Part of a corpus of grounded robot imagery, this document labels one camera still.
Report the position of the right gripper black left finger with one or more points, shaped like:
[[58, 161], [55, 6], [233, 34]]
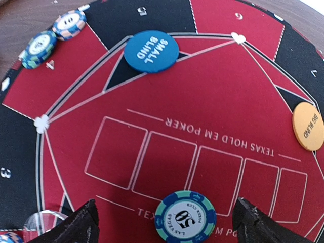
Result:
[[81, 226]]

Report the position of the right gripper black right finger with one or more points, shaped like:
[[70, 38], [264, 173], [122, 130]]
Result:
[[253, 225]]

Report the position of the clear acrylic dealer button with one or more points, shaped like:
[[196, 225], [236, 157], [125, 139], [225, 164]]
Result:
[[42, 222]]

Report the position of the single green fifty chip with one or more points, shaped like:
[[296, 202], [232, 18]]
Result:
[[185, 216]]

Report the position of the orange big blind button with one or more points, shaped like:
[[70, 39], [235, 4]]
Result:
[[308, 126]]

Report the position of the green fifty chips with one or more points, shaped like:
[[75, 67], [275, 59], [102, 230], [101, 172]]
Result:
[[39, 49]]

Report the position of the blue small blind button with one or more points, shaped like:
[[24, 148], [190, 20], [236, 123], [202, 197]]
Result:
[[151, 51]]

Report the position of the single blue ten chip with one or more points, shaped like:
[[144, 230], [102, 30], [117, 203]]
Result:
[[69, 25]]

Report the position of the round red black poker mat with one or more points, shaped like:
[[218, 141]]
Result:
[[86, 125]]

